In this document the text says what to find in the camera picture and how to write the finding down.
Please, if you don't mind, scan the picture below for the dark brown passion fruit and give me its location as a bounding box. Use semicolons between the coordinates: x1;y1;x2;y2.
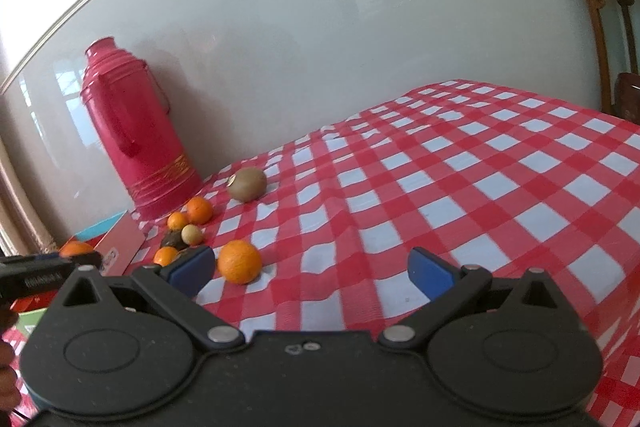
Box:
160;230;189;251

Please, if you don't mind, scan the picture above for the person's hand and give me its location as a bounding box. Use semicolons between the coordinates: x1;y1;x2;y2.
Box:
0;306;21;413

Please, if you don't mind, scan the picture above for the small mandarin near box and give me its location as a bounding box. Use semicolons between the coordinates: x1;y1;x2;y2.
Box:
153;246;179;267

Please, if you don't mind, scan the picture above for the mandarin in box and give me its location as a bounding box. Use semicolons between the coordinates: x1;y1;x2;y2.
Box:
58;241;94;258

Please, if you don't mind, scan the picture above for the small yellow-green round fruit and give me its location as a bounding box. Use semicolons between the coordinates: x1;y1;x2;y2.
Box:
180;225;204;246

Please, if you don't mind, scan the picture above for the small mandarin orange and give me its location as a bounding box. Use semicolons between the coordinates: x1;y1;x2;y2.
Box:
166;211;190;232

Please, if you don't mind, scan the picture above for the large orange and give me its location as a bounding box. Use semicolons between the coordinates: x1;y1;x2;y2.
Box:
217;239;262;285

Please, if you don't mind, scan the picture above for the mandarin orange near thermos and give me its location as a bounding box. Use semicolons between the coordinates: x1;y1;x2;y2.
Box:
186;196;215;225

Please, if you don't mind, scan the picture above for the brown kiwi with sticker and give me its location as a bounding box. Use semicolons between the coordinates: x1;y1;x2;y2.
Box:
227;167;268;202

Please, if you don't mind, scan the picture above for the red white checkered tablecloth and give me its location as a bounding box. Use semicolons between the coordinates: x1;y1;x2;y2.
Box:
0;78;640;427

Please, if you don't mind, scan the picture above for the red thermos flask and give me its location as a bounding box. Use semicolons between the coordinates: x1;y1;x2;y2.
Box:
80;37;202;220

